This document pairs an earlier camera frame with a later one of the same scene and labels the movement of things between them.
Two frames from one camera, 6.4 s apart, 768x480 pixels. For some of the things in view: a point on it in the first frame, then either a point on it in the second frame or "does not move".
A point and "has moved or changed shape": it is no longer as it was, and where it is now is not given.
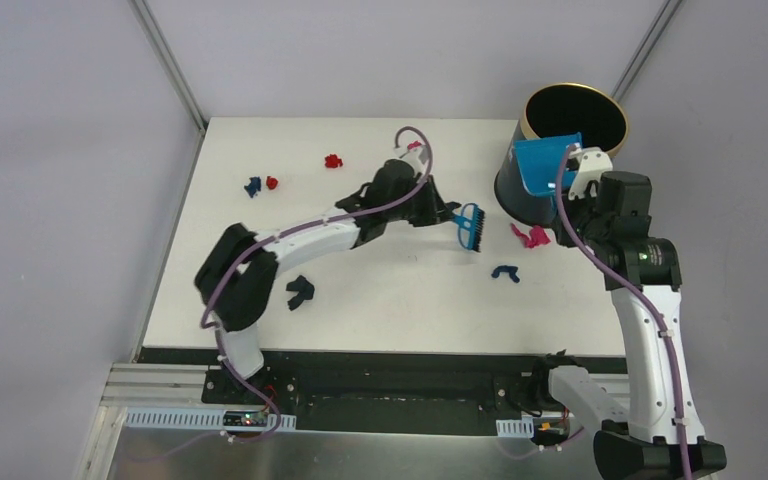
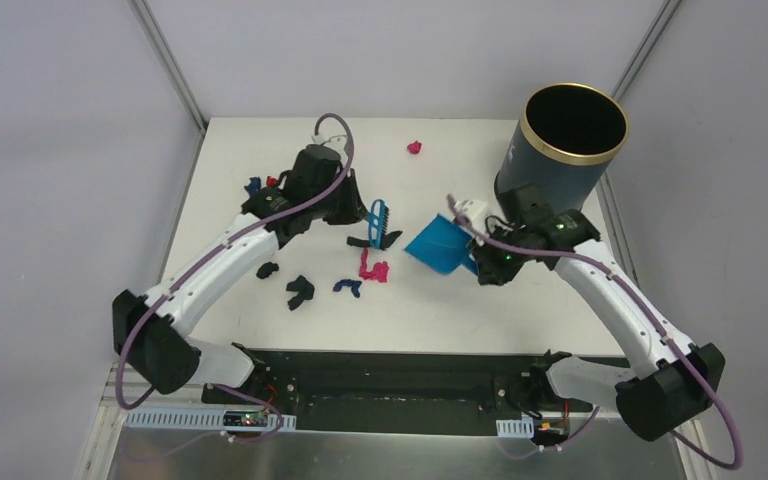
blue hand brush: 471,226 has moved or changed shape
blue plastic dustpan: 540,162 -> 443,245
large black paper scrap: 305,291 does not move
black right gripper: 590,198 -> 490,270
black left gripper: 431,204 -> 347,198
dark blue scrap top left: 253,186 does not move
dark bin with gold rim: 559,109 does not move
